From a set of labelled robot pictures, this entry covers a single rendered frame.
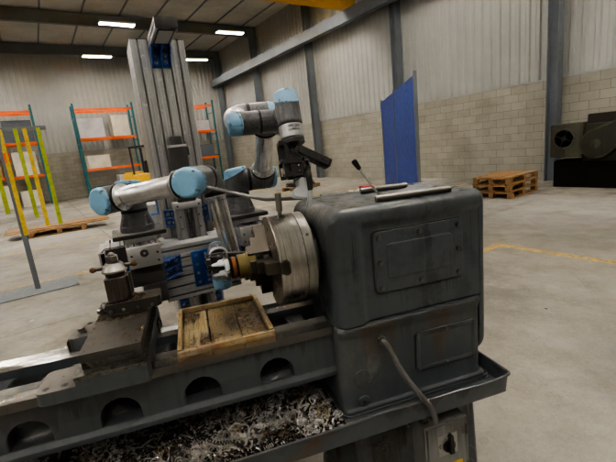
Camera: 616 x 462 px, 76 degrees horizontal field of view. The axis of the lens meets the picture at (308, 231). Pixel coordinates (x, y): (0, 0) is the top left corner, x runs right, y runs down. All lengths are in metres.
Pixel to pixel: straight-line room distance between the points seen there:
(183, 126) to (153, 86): 0.22
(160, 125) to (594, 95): 10.25
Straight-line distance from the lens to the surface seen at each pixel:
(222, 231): 1.70
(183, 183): 1.56
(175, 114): 2.14
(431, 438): 1.65
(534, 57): 12.01
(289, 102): 1.23
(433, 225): 1.38
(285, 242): 1.26
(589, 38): 11.57
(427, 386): 1.60
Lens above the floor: 1.46
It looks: 12 degrees down
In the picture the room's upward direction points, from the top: 6 degrees counter-clockwise
